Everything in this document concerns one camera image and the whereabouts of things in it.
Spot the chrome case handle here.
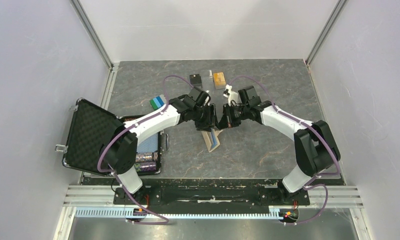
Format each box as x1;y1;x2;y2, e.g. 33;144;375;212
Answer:
165;133;170;151

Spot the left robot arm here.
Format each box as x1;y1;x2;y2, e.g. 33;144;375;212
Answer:
97;95;217;204

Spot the black foam-lined case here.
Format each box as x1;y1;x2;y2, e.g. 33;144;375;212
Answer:
62;98;162;176

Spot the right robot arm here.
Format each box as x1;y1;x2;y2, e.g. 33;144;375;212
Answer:
218;101;341;204

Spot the green blue grey block stack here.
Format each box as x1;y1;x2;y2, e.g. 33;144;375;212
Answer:
149;94;167;111

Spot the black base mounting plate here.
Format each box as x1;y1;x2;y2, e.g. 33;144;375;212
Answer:
131;185;311;206

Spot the beige leather card holder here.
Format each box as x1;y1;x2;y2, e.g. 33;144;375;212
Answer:
201;129;224;153

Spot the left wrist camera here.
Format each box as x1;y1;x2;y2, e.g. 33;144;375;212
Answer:
183;86;211;108

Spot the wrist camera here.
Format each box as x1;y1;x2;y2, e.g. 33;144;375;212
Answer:
183;86;211;108
223;84;262;107

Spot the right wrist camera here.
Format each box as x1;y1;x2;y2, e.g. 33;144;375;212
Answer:
223;84;262;107

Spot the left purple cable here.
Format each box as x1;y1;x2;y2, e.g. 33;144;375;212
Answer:
97;75;196;225

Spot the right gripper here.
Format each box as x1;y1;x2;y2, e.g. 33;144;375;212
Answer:
219;103;250;130

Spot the clear acrylic card stand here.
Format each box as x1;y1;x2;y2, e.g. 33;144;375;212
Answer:
194;70;224;92

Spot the purple cable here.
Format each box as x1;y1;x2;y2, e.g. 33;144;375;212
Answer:
228;75;342;226
97;75;196;225

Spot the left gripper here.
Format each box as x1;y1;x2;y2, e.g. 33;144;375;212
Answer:
191;103;221;133

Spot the white cable duct strip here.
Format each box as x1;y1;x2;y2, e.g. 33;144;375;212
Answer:
74;207;296;220

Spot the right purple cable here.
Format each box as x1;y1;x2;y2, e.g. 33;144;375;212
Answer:
228;75;342;226

